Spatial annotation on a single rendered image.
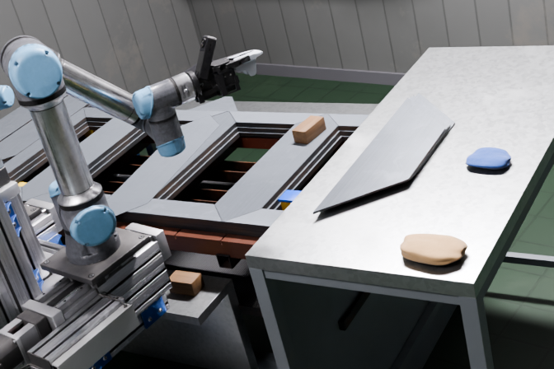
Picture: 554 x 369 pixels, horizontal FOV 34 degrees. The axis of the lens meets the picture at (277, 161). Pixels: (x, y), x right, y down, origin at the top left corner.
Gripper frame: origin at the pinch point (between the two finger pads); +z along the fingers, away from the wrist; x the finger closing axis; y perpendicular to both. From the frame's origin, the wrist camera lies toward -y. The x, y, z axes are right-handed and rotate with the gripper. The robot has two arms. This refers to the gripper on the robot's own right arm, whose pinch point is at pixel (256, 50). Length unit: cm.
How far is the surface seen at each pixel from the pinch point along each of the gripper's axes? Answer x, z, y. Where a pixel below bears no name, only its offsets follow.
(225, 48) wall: -384, 116, 76
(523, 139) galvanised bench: 25, 58, 44
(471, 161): 28, 39, 43
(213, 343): -47, -28, 98
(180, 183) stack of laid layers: -78, -14, 52
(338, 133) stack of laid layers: -63, 43, 53
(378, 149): 1.9, 25.8, 38.9
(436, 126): 3, 45, 39
